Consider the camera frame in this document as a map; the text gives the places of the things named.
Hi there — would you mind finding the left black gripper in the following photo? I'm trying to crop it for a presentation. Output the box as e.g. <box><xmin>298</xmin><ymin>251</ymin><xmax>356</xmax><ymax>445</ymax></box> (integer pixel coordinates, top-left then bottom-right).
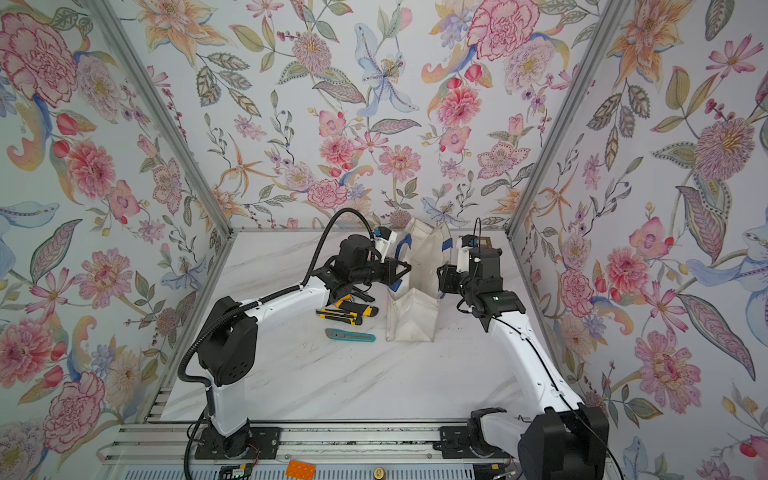
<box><xmin>348</xmin><ymin>256</ymin><xmax>412</xmax><ymax>285</ymax></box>

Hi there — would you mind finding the white canvas cartoon pouch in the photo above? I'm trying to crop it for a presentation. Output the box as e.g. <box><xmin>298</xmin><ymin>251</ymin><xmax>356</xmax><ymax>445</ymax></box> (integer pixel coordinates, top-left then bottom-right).
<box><xmin>386</xmin><ymin>218</ymin><xmax>453</xmax><ymax>342</ymax></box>

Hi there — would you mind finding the yellow black utility knife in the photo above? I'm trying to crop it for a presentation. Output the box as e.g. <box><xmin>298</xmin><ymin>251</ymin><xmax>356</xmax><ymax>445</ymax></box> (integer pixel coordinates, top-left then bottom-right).
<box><xmin>336</xmin><ymin>300</ymin><xmax>379</xmax><ymax>317</ymax></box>

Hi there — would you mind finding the small yellow black knife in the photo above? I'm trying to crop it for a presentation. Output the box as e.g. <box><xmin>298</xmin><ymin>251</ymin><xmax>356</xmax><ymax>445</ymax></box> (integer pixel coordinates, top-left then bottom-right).
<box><xmin>315</xmin><ymin>309</ymin><xmax>363</xmax><ymax>326</ymax></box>

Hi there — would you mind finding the teal utility knife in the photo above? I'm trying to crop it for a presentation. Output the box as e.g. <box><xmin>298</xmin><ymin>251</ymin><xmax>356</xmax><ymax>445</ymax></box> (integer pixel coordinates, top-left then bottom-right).
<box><xmin>325</xmin><ymin>328</ymin><xmax>376</xmax><ymax>343</ymax></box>

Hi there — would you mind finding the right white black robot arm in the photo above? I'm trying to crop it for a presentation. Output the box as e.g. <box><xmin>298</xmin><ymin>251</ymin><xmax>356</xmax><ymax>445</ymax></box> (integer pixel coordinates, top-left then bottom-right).
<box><xmin>437</xmin><ymin>235</ymin><xmax>610</xmax><ymax>479</ymax></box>

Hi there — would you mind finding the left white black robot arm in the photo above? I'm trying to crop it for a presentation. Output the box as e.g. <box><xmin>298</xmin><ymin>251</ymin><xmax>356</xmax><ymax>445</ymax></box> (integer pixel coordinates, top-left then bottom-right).
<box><xmin>188</xmin><ymin>227</ymin><xmax>411</xmax><ymax>458</ymax></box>

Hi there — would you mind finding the orange plastic block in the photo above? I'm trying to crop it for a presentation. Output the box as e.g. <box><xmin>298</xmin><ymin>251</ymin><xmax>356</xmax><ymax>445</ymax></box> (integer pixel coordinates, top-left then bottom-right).
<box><xmin>285</xmin><ymin>460</ymin><xmax>317</xmax><ymax>480</ymax></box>

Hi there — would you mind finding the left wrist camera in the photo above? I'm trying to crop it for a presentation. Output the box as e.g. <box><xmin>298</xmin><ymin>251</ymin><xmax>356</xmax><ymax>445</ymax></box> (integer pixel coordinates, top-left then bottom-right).
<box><xmin>373</xmin><ymin>226</ymin><xmax>397</xmax><ymax>263</ymax></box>

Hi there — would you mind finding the left black corrugated cable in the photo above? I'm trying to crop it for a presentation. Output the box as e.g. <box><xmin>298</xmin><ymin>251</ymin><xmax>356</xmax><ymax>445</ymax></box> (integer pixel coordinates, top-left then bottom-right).
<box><xmin>177</xmin><ymin>207</ymin><xmax>374</xmax><ymax>386</ymax></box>

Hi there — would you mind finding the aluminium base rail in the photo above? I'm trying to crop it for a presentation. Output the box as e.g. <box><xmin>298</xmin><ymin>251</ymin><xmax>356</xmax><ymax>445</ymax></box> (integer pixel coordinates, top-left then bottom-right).
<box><xmin>95</xmin><ymin>421</ymin><xmax>619</xmax><ymax>466</ymax></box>

